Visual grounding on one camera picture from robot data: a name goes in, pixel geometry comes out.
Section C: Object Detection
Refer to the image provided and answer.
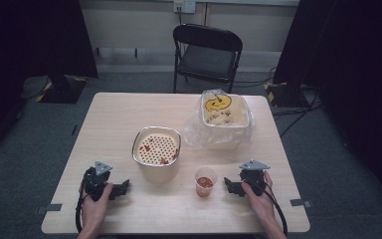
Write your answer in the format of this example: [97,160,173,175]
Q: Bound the grey tape strip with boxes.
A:
[35,202,64,215]
[289,197,313,209]

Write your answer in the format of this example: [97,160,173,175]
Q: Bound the wall power outlet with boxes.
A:
[173,0,197,15]

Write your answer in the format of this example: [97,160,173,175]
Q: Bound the person's right hand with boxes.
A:
[241,170,277,224]

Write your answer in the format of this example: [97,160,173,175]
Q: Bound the cream perforated strainer insert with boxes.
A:
[135,132,180,166]

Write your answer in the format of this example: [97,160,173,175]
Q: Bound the clear plastic cup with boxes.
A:
[194,166,219,199]

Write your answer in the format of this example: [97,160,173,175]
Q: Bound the steel square container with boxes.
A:
[131,125,183,184]

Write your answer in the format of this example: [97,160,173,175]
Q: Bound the black floor cables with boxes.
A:
[235,65,324,137]

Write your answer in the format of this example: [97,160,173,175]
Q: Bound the cream plastic bin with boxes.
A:
[200,94,251,150]

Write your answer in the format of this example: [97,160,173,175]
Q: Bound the black stand base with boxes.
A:
[263,80,310,109]
[35,75,89,105]

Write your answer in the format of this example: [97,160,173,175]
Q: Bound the dark curtain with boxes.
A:
[273,0,382,213]

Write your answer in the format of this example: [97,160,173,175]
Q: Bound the person's left hand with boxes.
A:
[81,182,114,230]

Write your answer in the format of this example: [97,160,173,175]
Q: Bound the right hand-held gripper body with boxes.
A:
[239,159,272,197]

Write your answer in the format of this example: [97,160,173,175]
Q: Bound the black folding chair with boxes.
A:
[172,23,244,95]

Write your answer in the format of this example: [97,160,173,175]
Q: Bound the clear plastic bag liner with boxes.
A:
[183,88,256,149]

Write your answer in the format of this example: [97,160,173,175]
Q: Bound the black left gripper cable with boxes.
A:
[75,168,95,233]

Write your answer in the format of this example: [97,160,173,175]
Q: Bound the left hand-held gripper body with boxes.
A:
[83,160,114,202]

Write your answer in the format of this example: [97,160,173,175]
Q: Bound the red food scraps in cup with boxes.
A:
[196,176,215,189]

